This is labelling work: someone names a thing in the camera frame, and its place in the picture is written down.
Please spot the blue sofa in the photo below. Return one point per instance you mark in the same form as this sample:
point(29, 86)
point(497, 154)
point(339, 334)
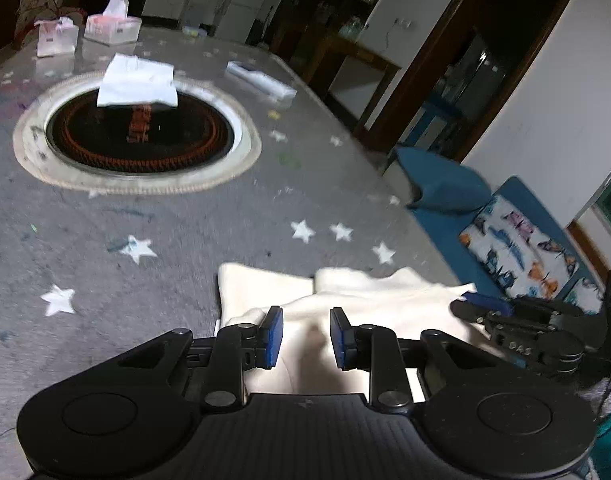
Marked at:
point(445, 185)

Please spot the white refrigerator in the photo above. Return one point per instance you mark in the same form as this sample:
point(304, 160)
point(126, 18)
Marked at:
point(245, 5)

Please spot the small colourful packet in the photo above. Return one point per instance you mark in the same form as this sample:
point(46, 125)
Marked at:
point(194, 30)

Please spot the person's teal jacket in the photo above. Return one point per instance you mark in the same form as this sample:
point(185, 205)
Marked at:
point(610, 435)

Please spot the glass jar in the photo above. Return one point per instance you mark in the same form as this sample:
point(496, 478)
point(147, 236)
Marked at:
point(350, 30)

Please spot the white tissue paper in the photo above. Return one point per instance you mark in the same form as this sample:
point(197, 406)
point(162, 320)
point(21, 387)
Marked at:
point(135, 82)

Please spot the pink tissue box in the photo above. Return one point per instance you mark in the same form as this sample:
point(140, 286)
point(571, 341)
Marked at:
point(113, 27)

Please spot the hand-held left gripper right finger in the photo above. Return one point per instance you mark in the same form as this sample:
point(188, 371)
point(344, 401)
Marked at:
point(339, 335)

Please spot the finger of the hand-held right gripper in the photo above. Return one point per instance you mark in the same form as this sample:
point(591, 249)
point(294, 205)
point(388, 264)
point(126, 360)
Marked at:
point(490, 302)
point(515, 340)

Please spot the round induction cooktop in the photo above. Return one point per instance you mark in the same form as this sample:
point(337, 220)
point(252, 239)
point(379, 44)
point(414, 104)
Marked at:
point(85, 145)

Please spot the white power strip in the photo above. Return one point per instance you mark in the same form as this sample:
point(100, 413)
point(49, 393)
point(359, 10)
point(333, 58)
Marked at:
point(260, 80)

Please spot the cream sweatshirt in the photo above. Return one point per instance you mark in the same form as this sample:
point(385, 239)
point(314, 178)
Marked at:
point(385, 305)

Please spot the white tissue pack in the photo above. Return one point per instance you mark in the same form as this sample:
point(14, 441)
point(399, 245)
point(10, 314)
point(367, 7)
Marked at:
point(55, 40)

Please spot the wooden side desk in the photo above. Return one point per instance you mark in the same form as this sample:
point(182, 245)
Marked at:
point(355, 50)

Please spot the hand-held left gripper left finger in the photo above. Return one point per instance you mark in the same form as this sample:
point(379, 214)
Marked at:
point(273, 332)

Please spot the wooden doorway frame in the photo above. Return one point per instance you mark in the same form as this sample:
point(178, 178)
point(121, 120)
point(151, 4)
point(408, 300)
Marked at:
point(419, 60)

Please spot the mesh food cover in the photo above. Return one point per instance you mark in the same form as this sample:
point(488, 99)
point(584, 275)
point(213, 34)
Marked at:
point(30, 10)

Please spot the butterfly print pillow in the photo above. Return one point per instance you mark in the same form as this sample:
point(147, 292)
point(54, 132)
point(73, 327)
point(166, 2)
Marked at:
point(515, 245)
point(585, 292)

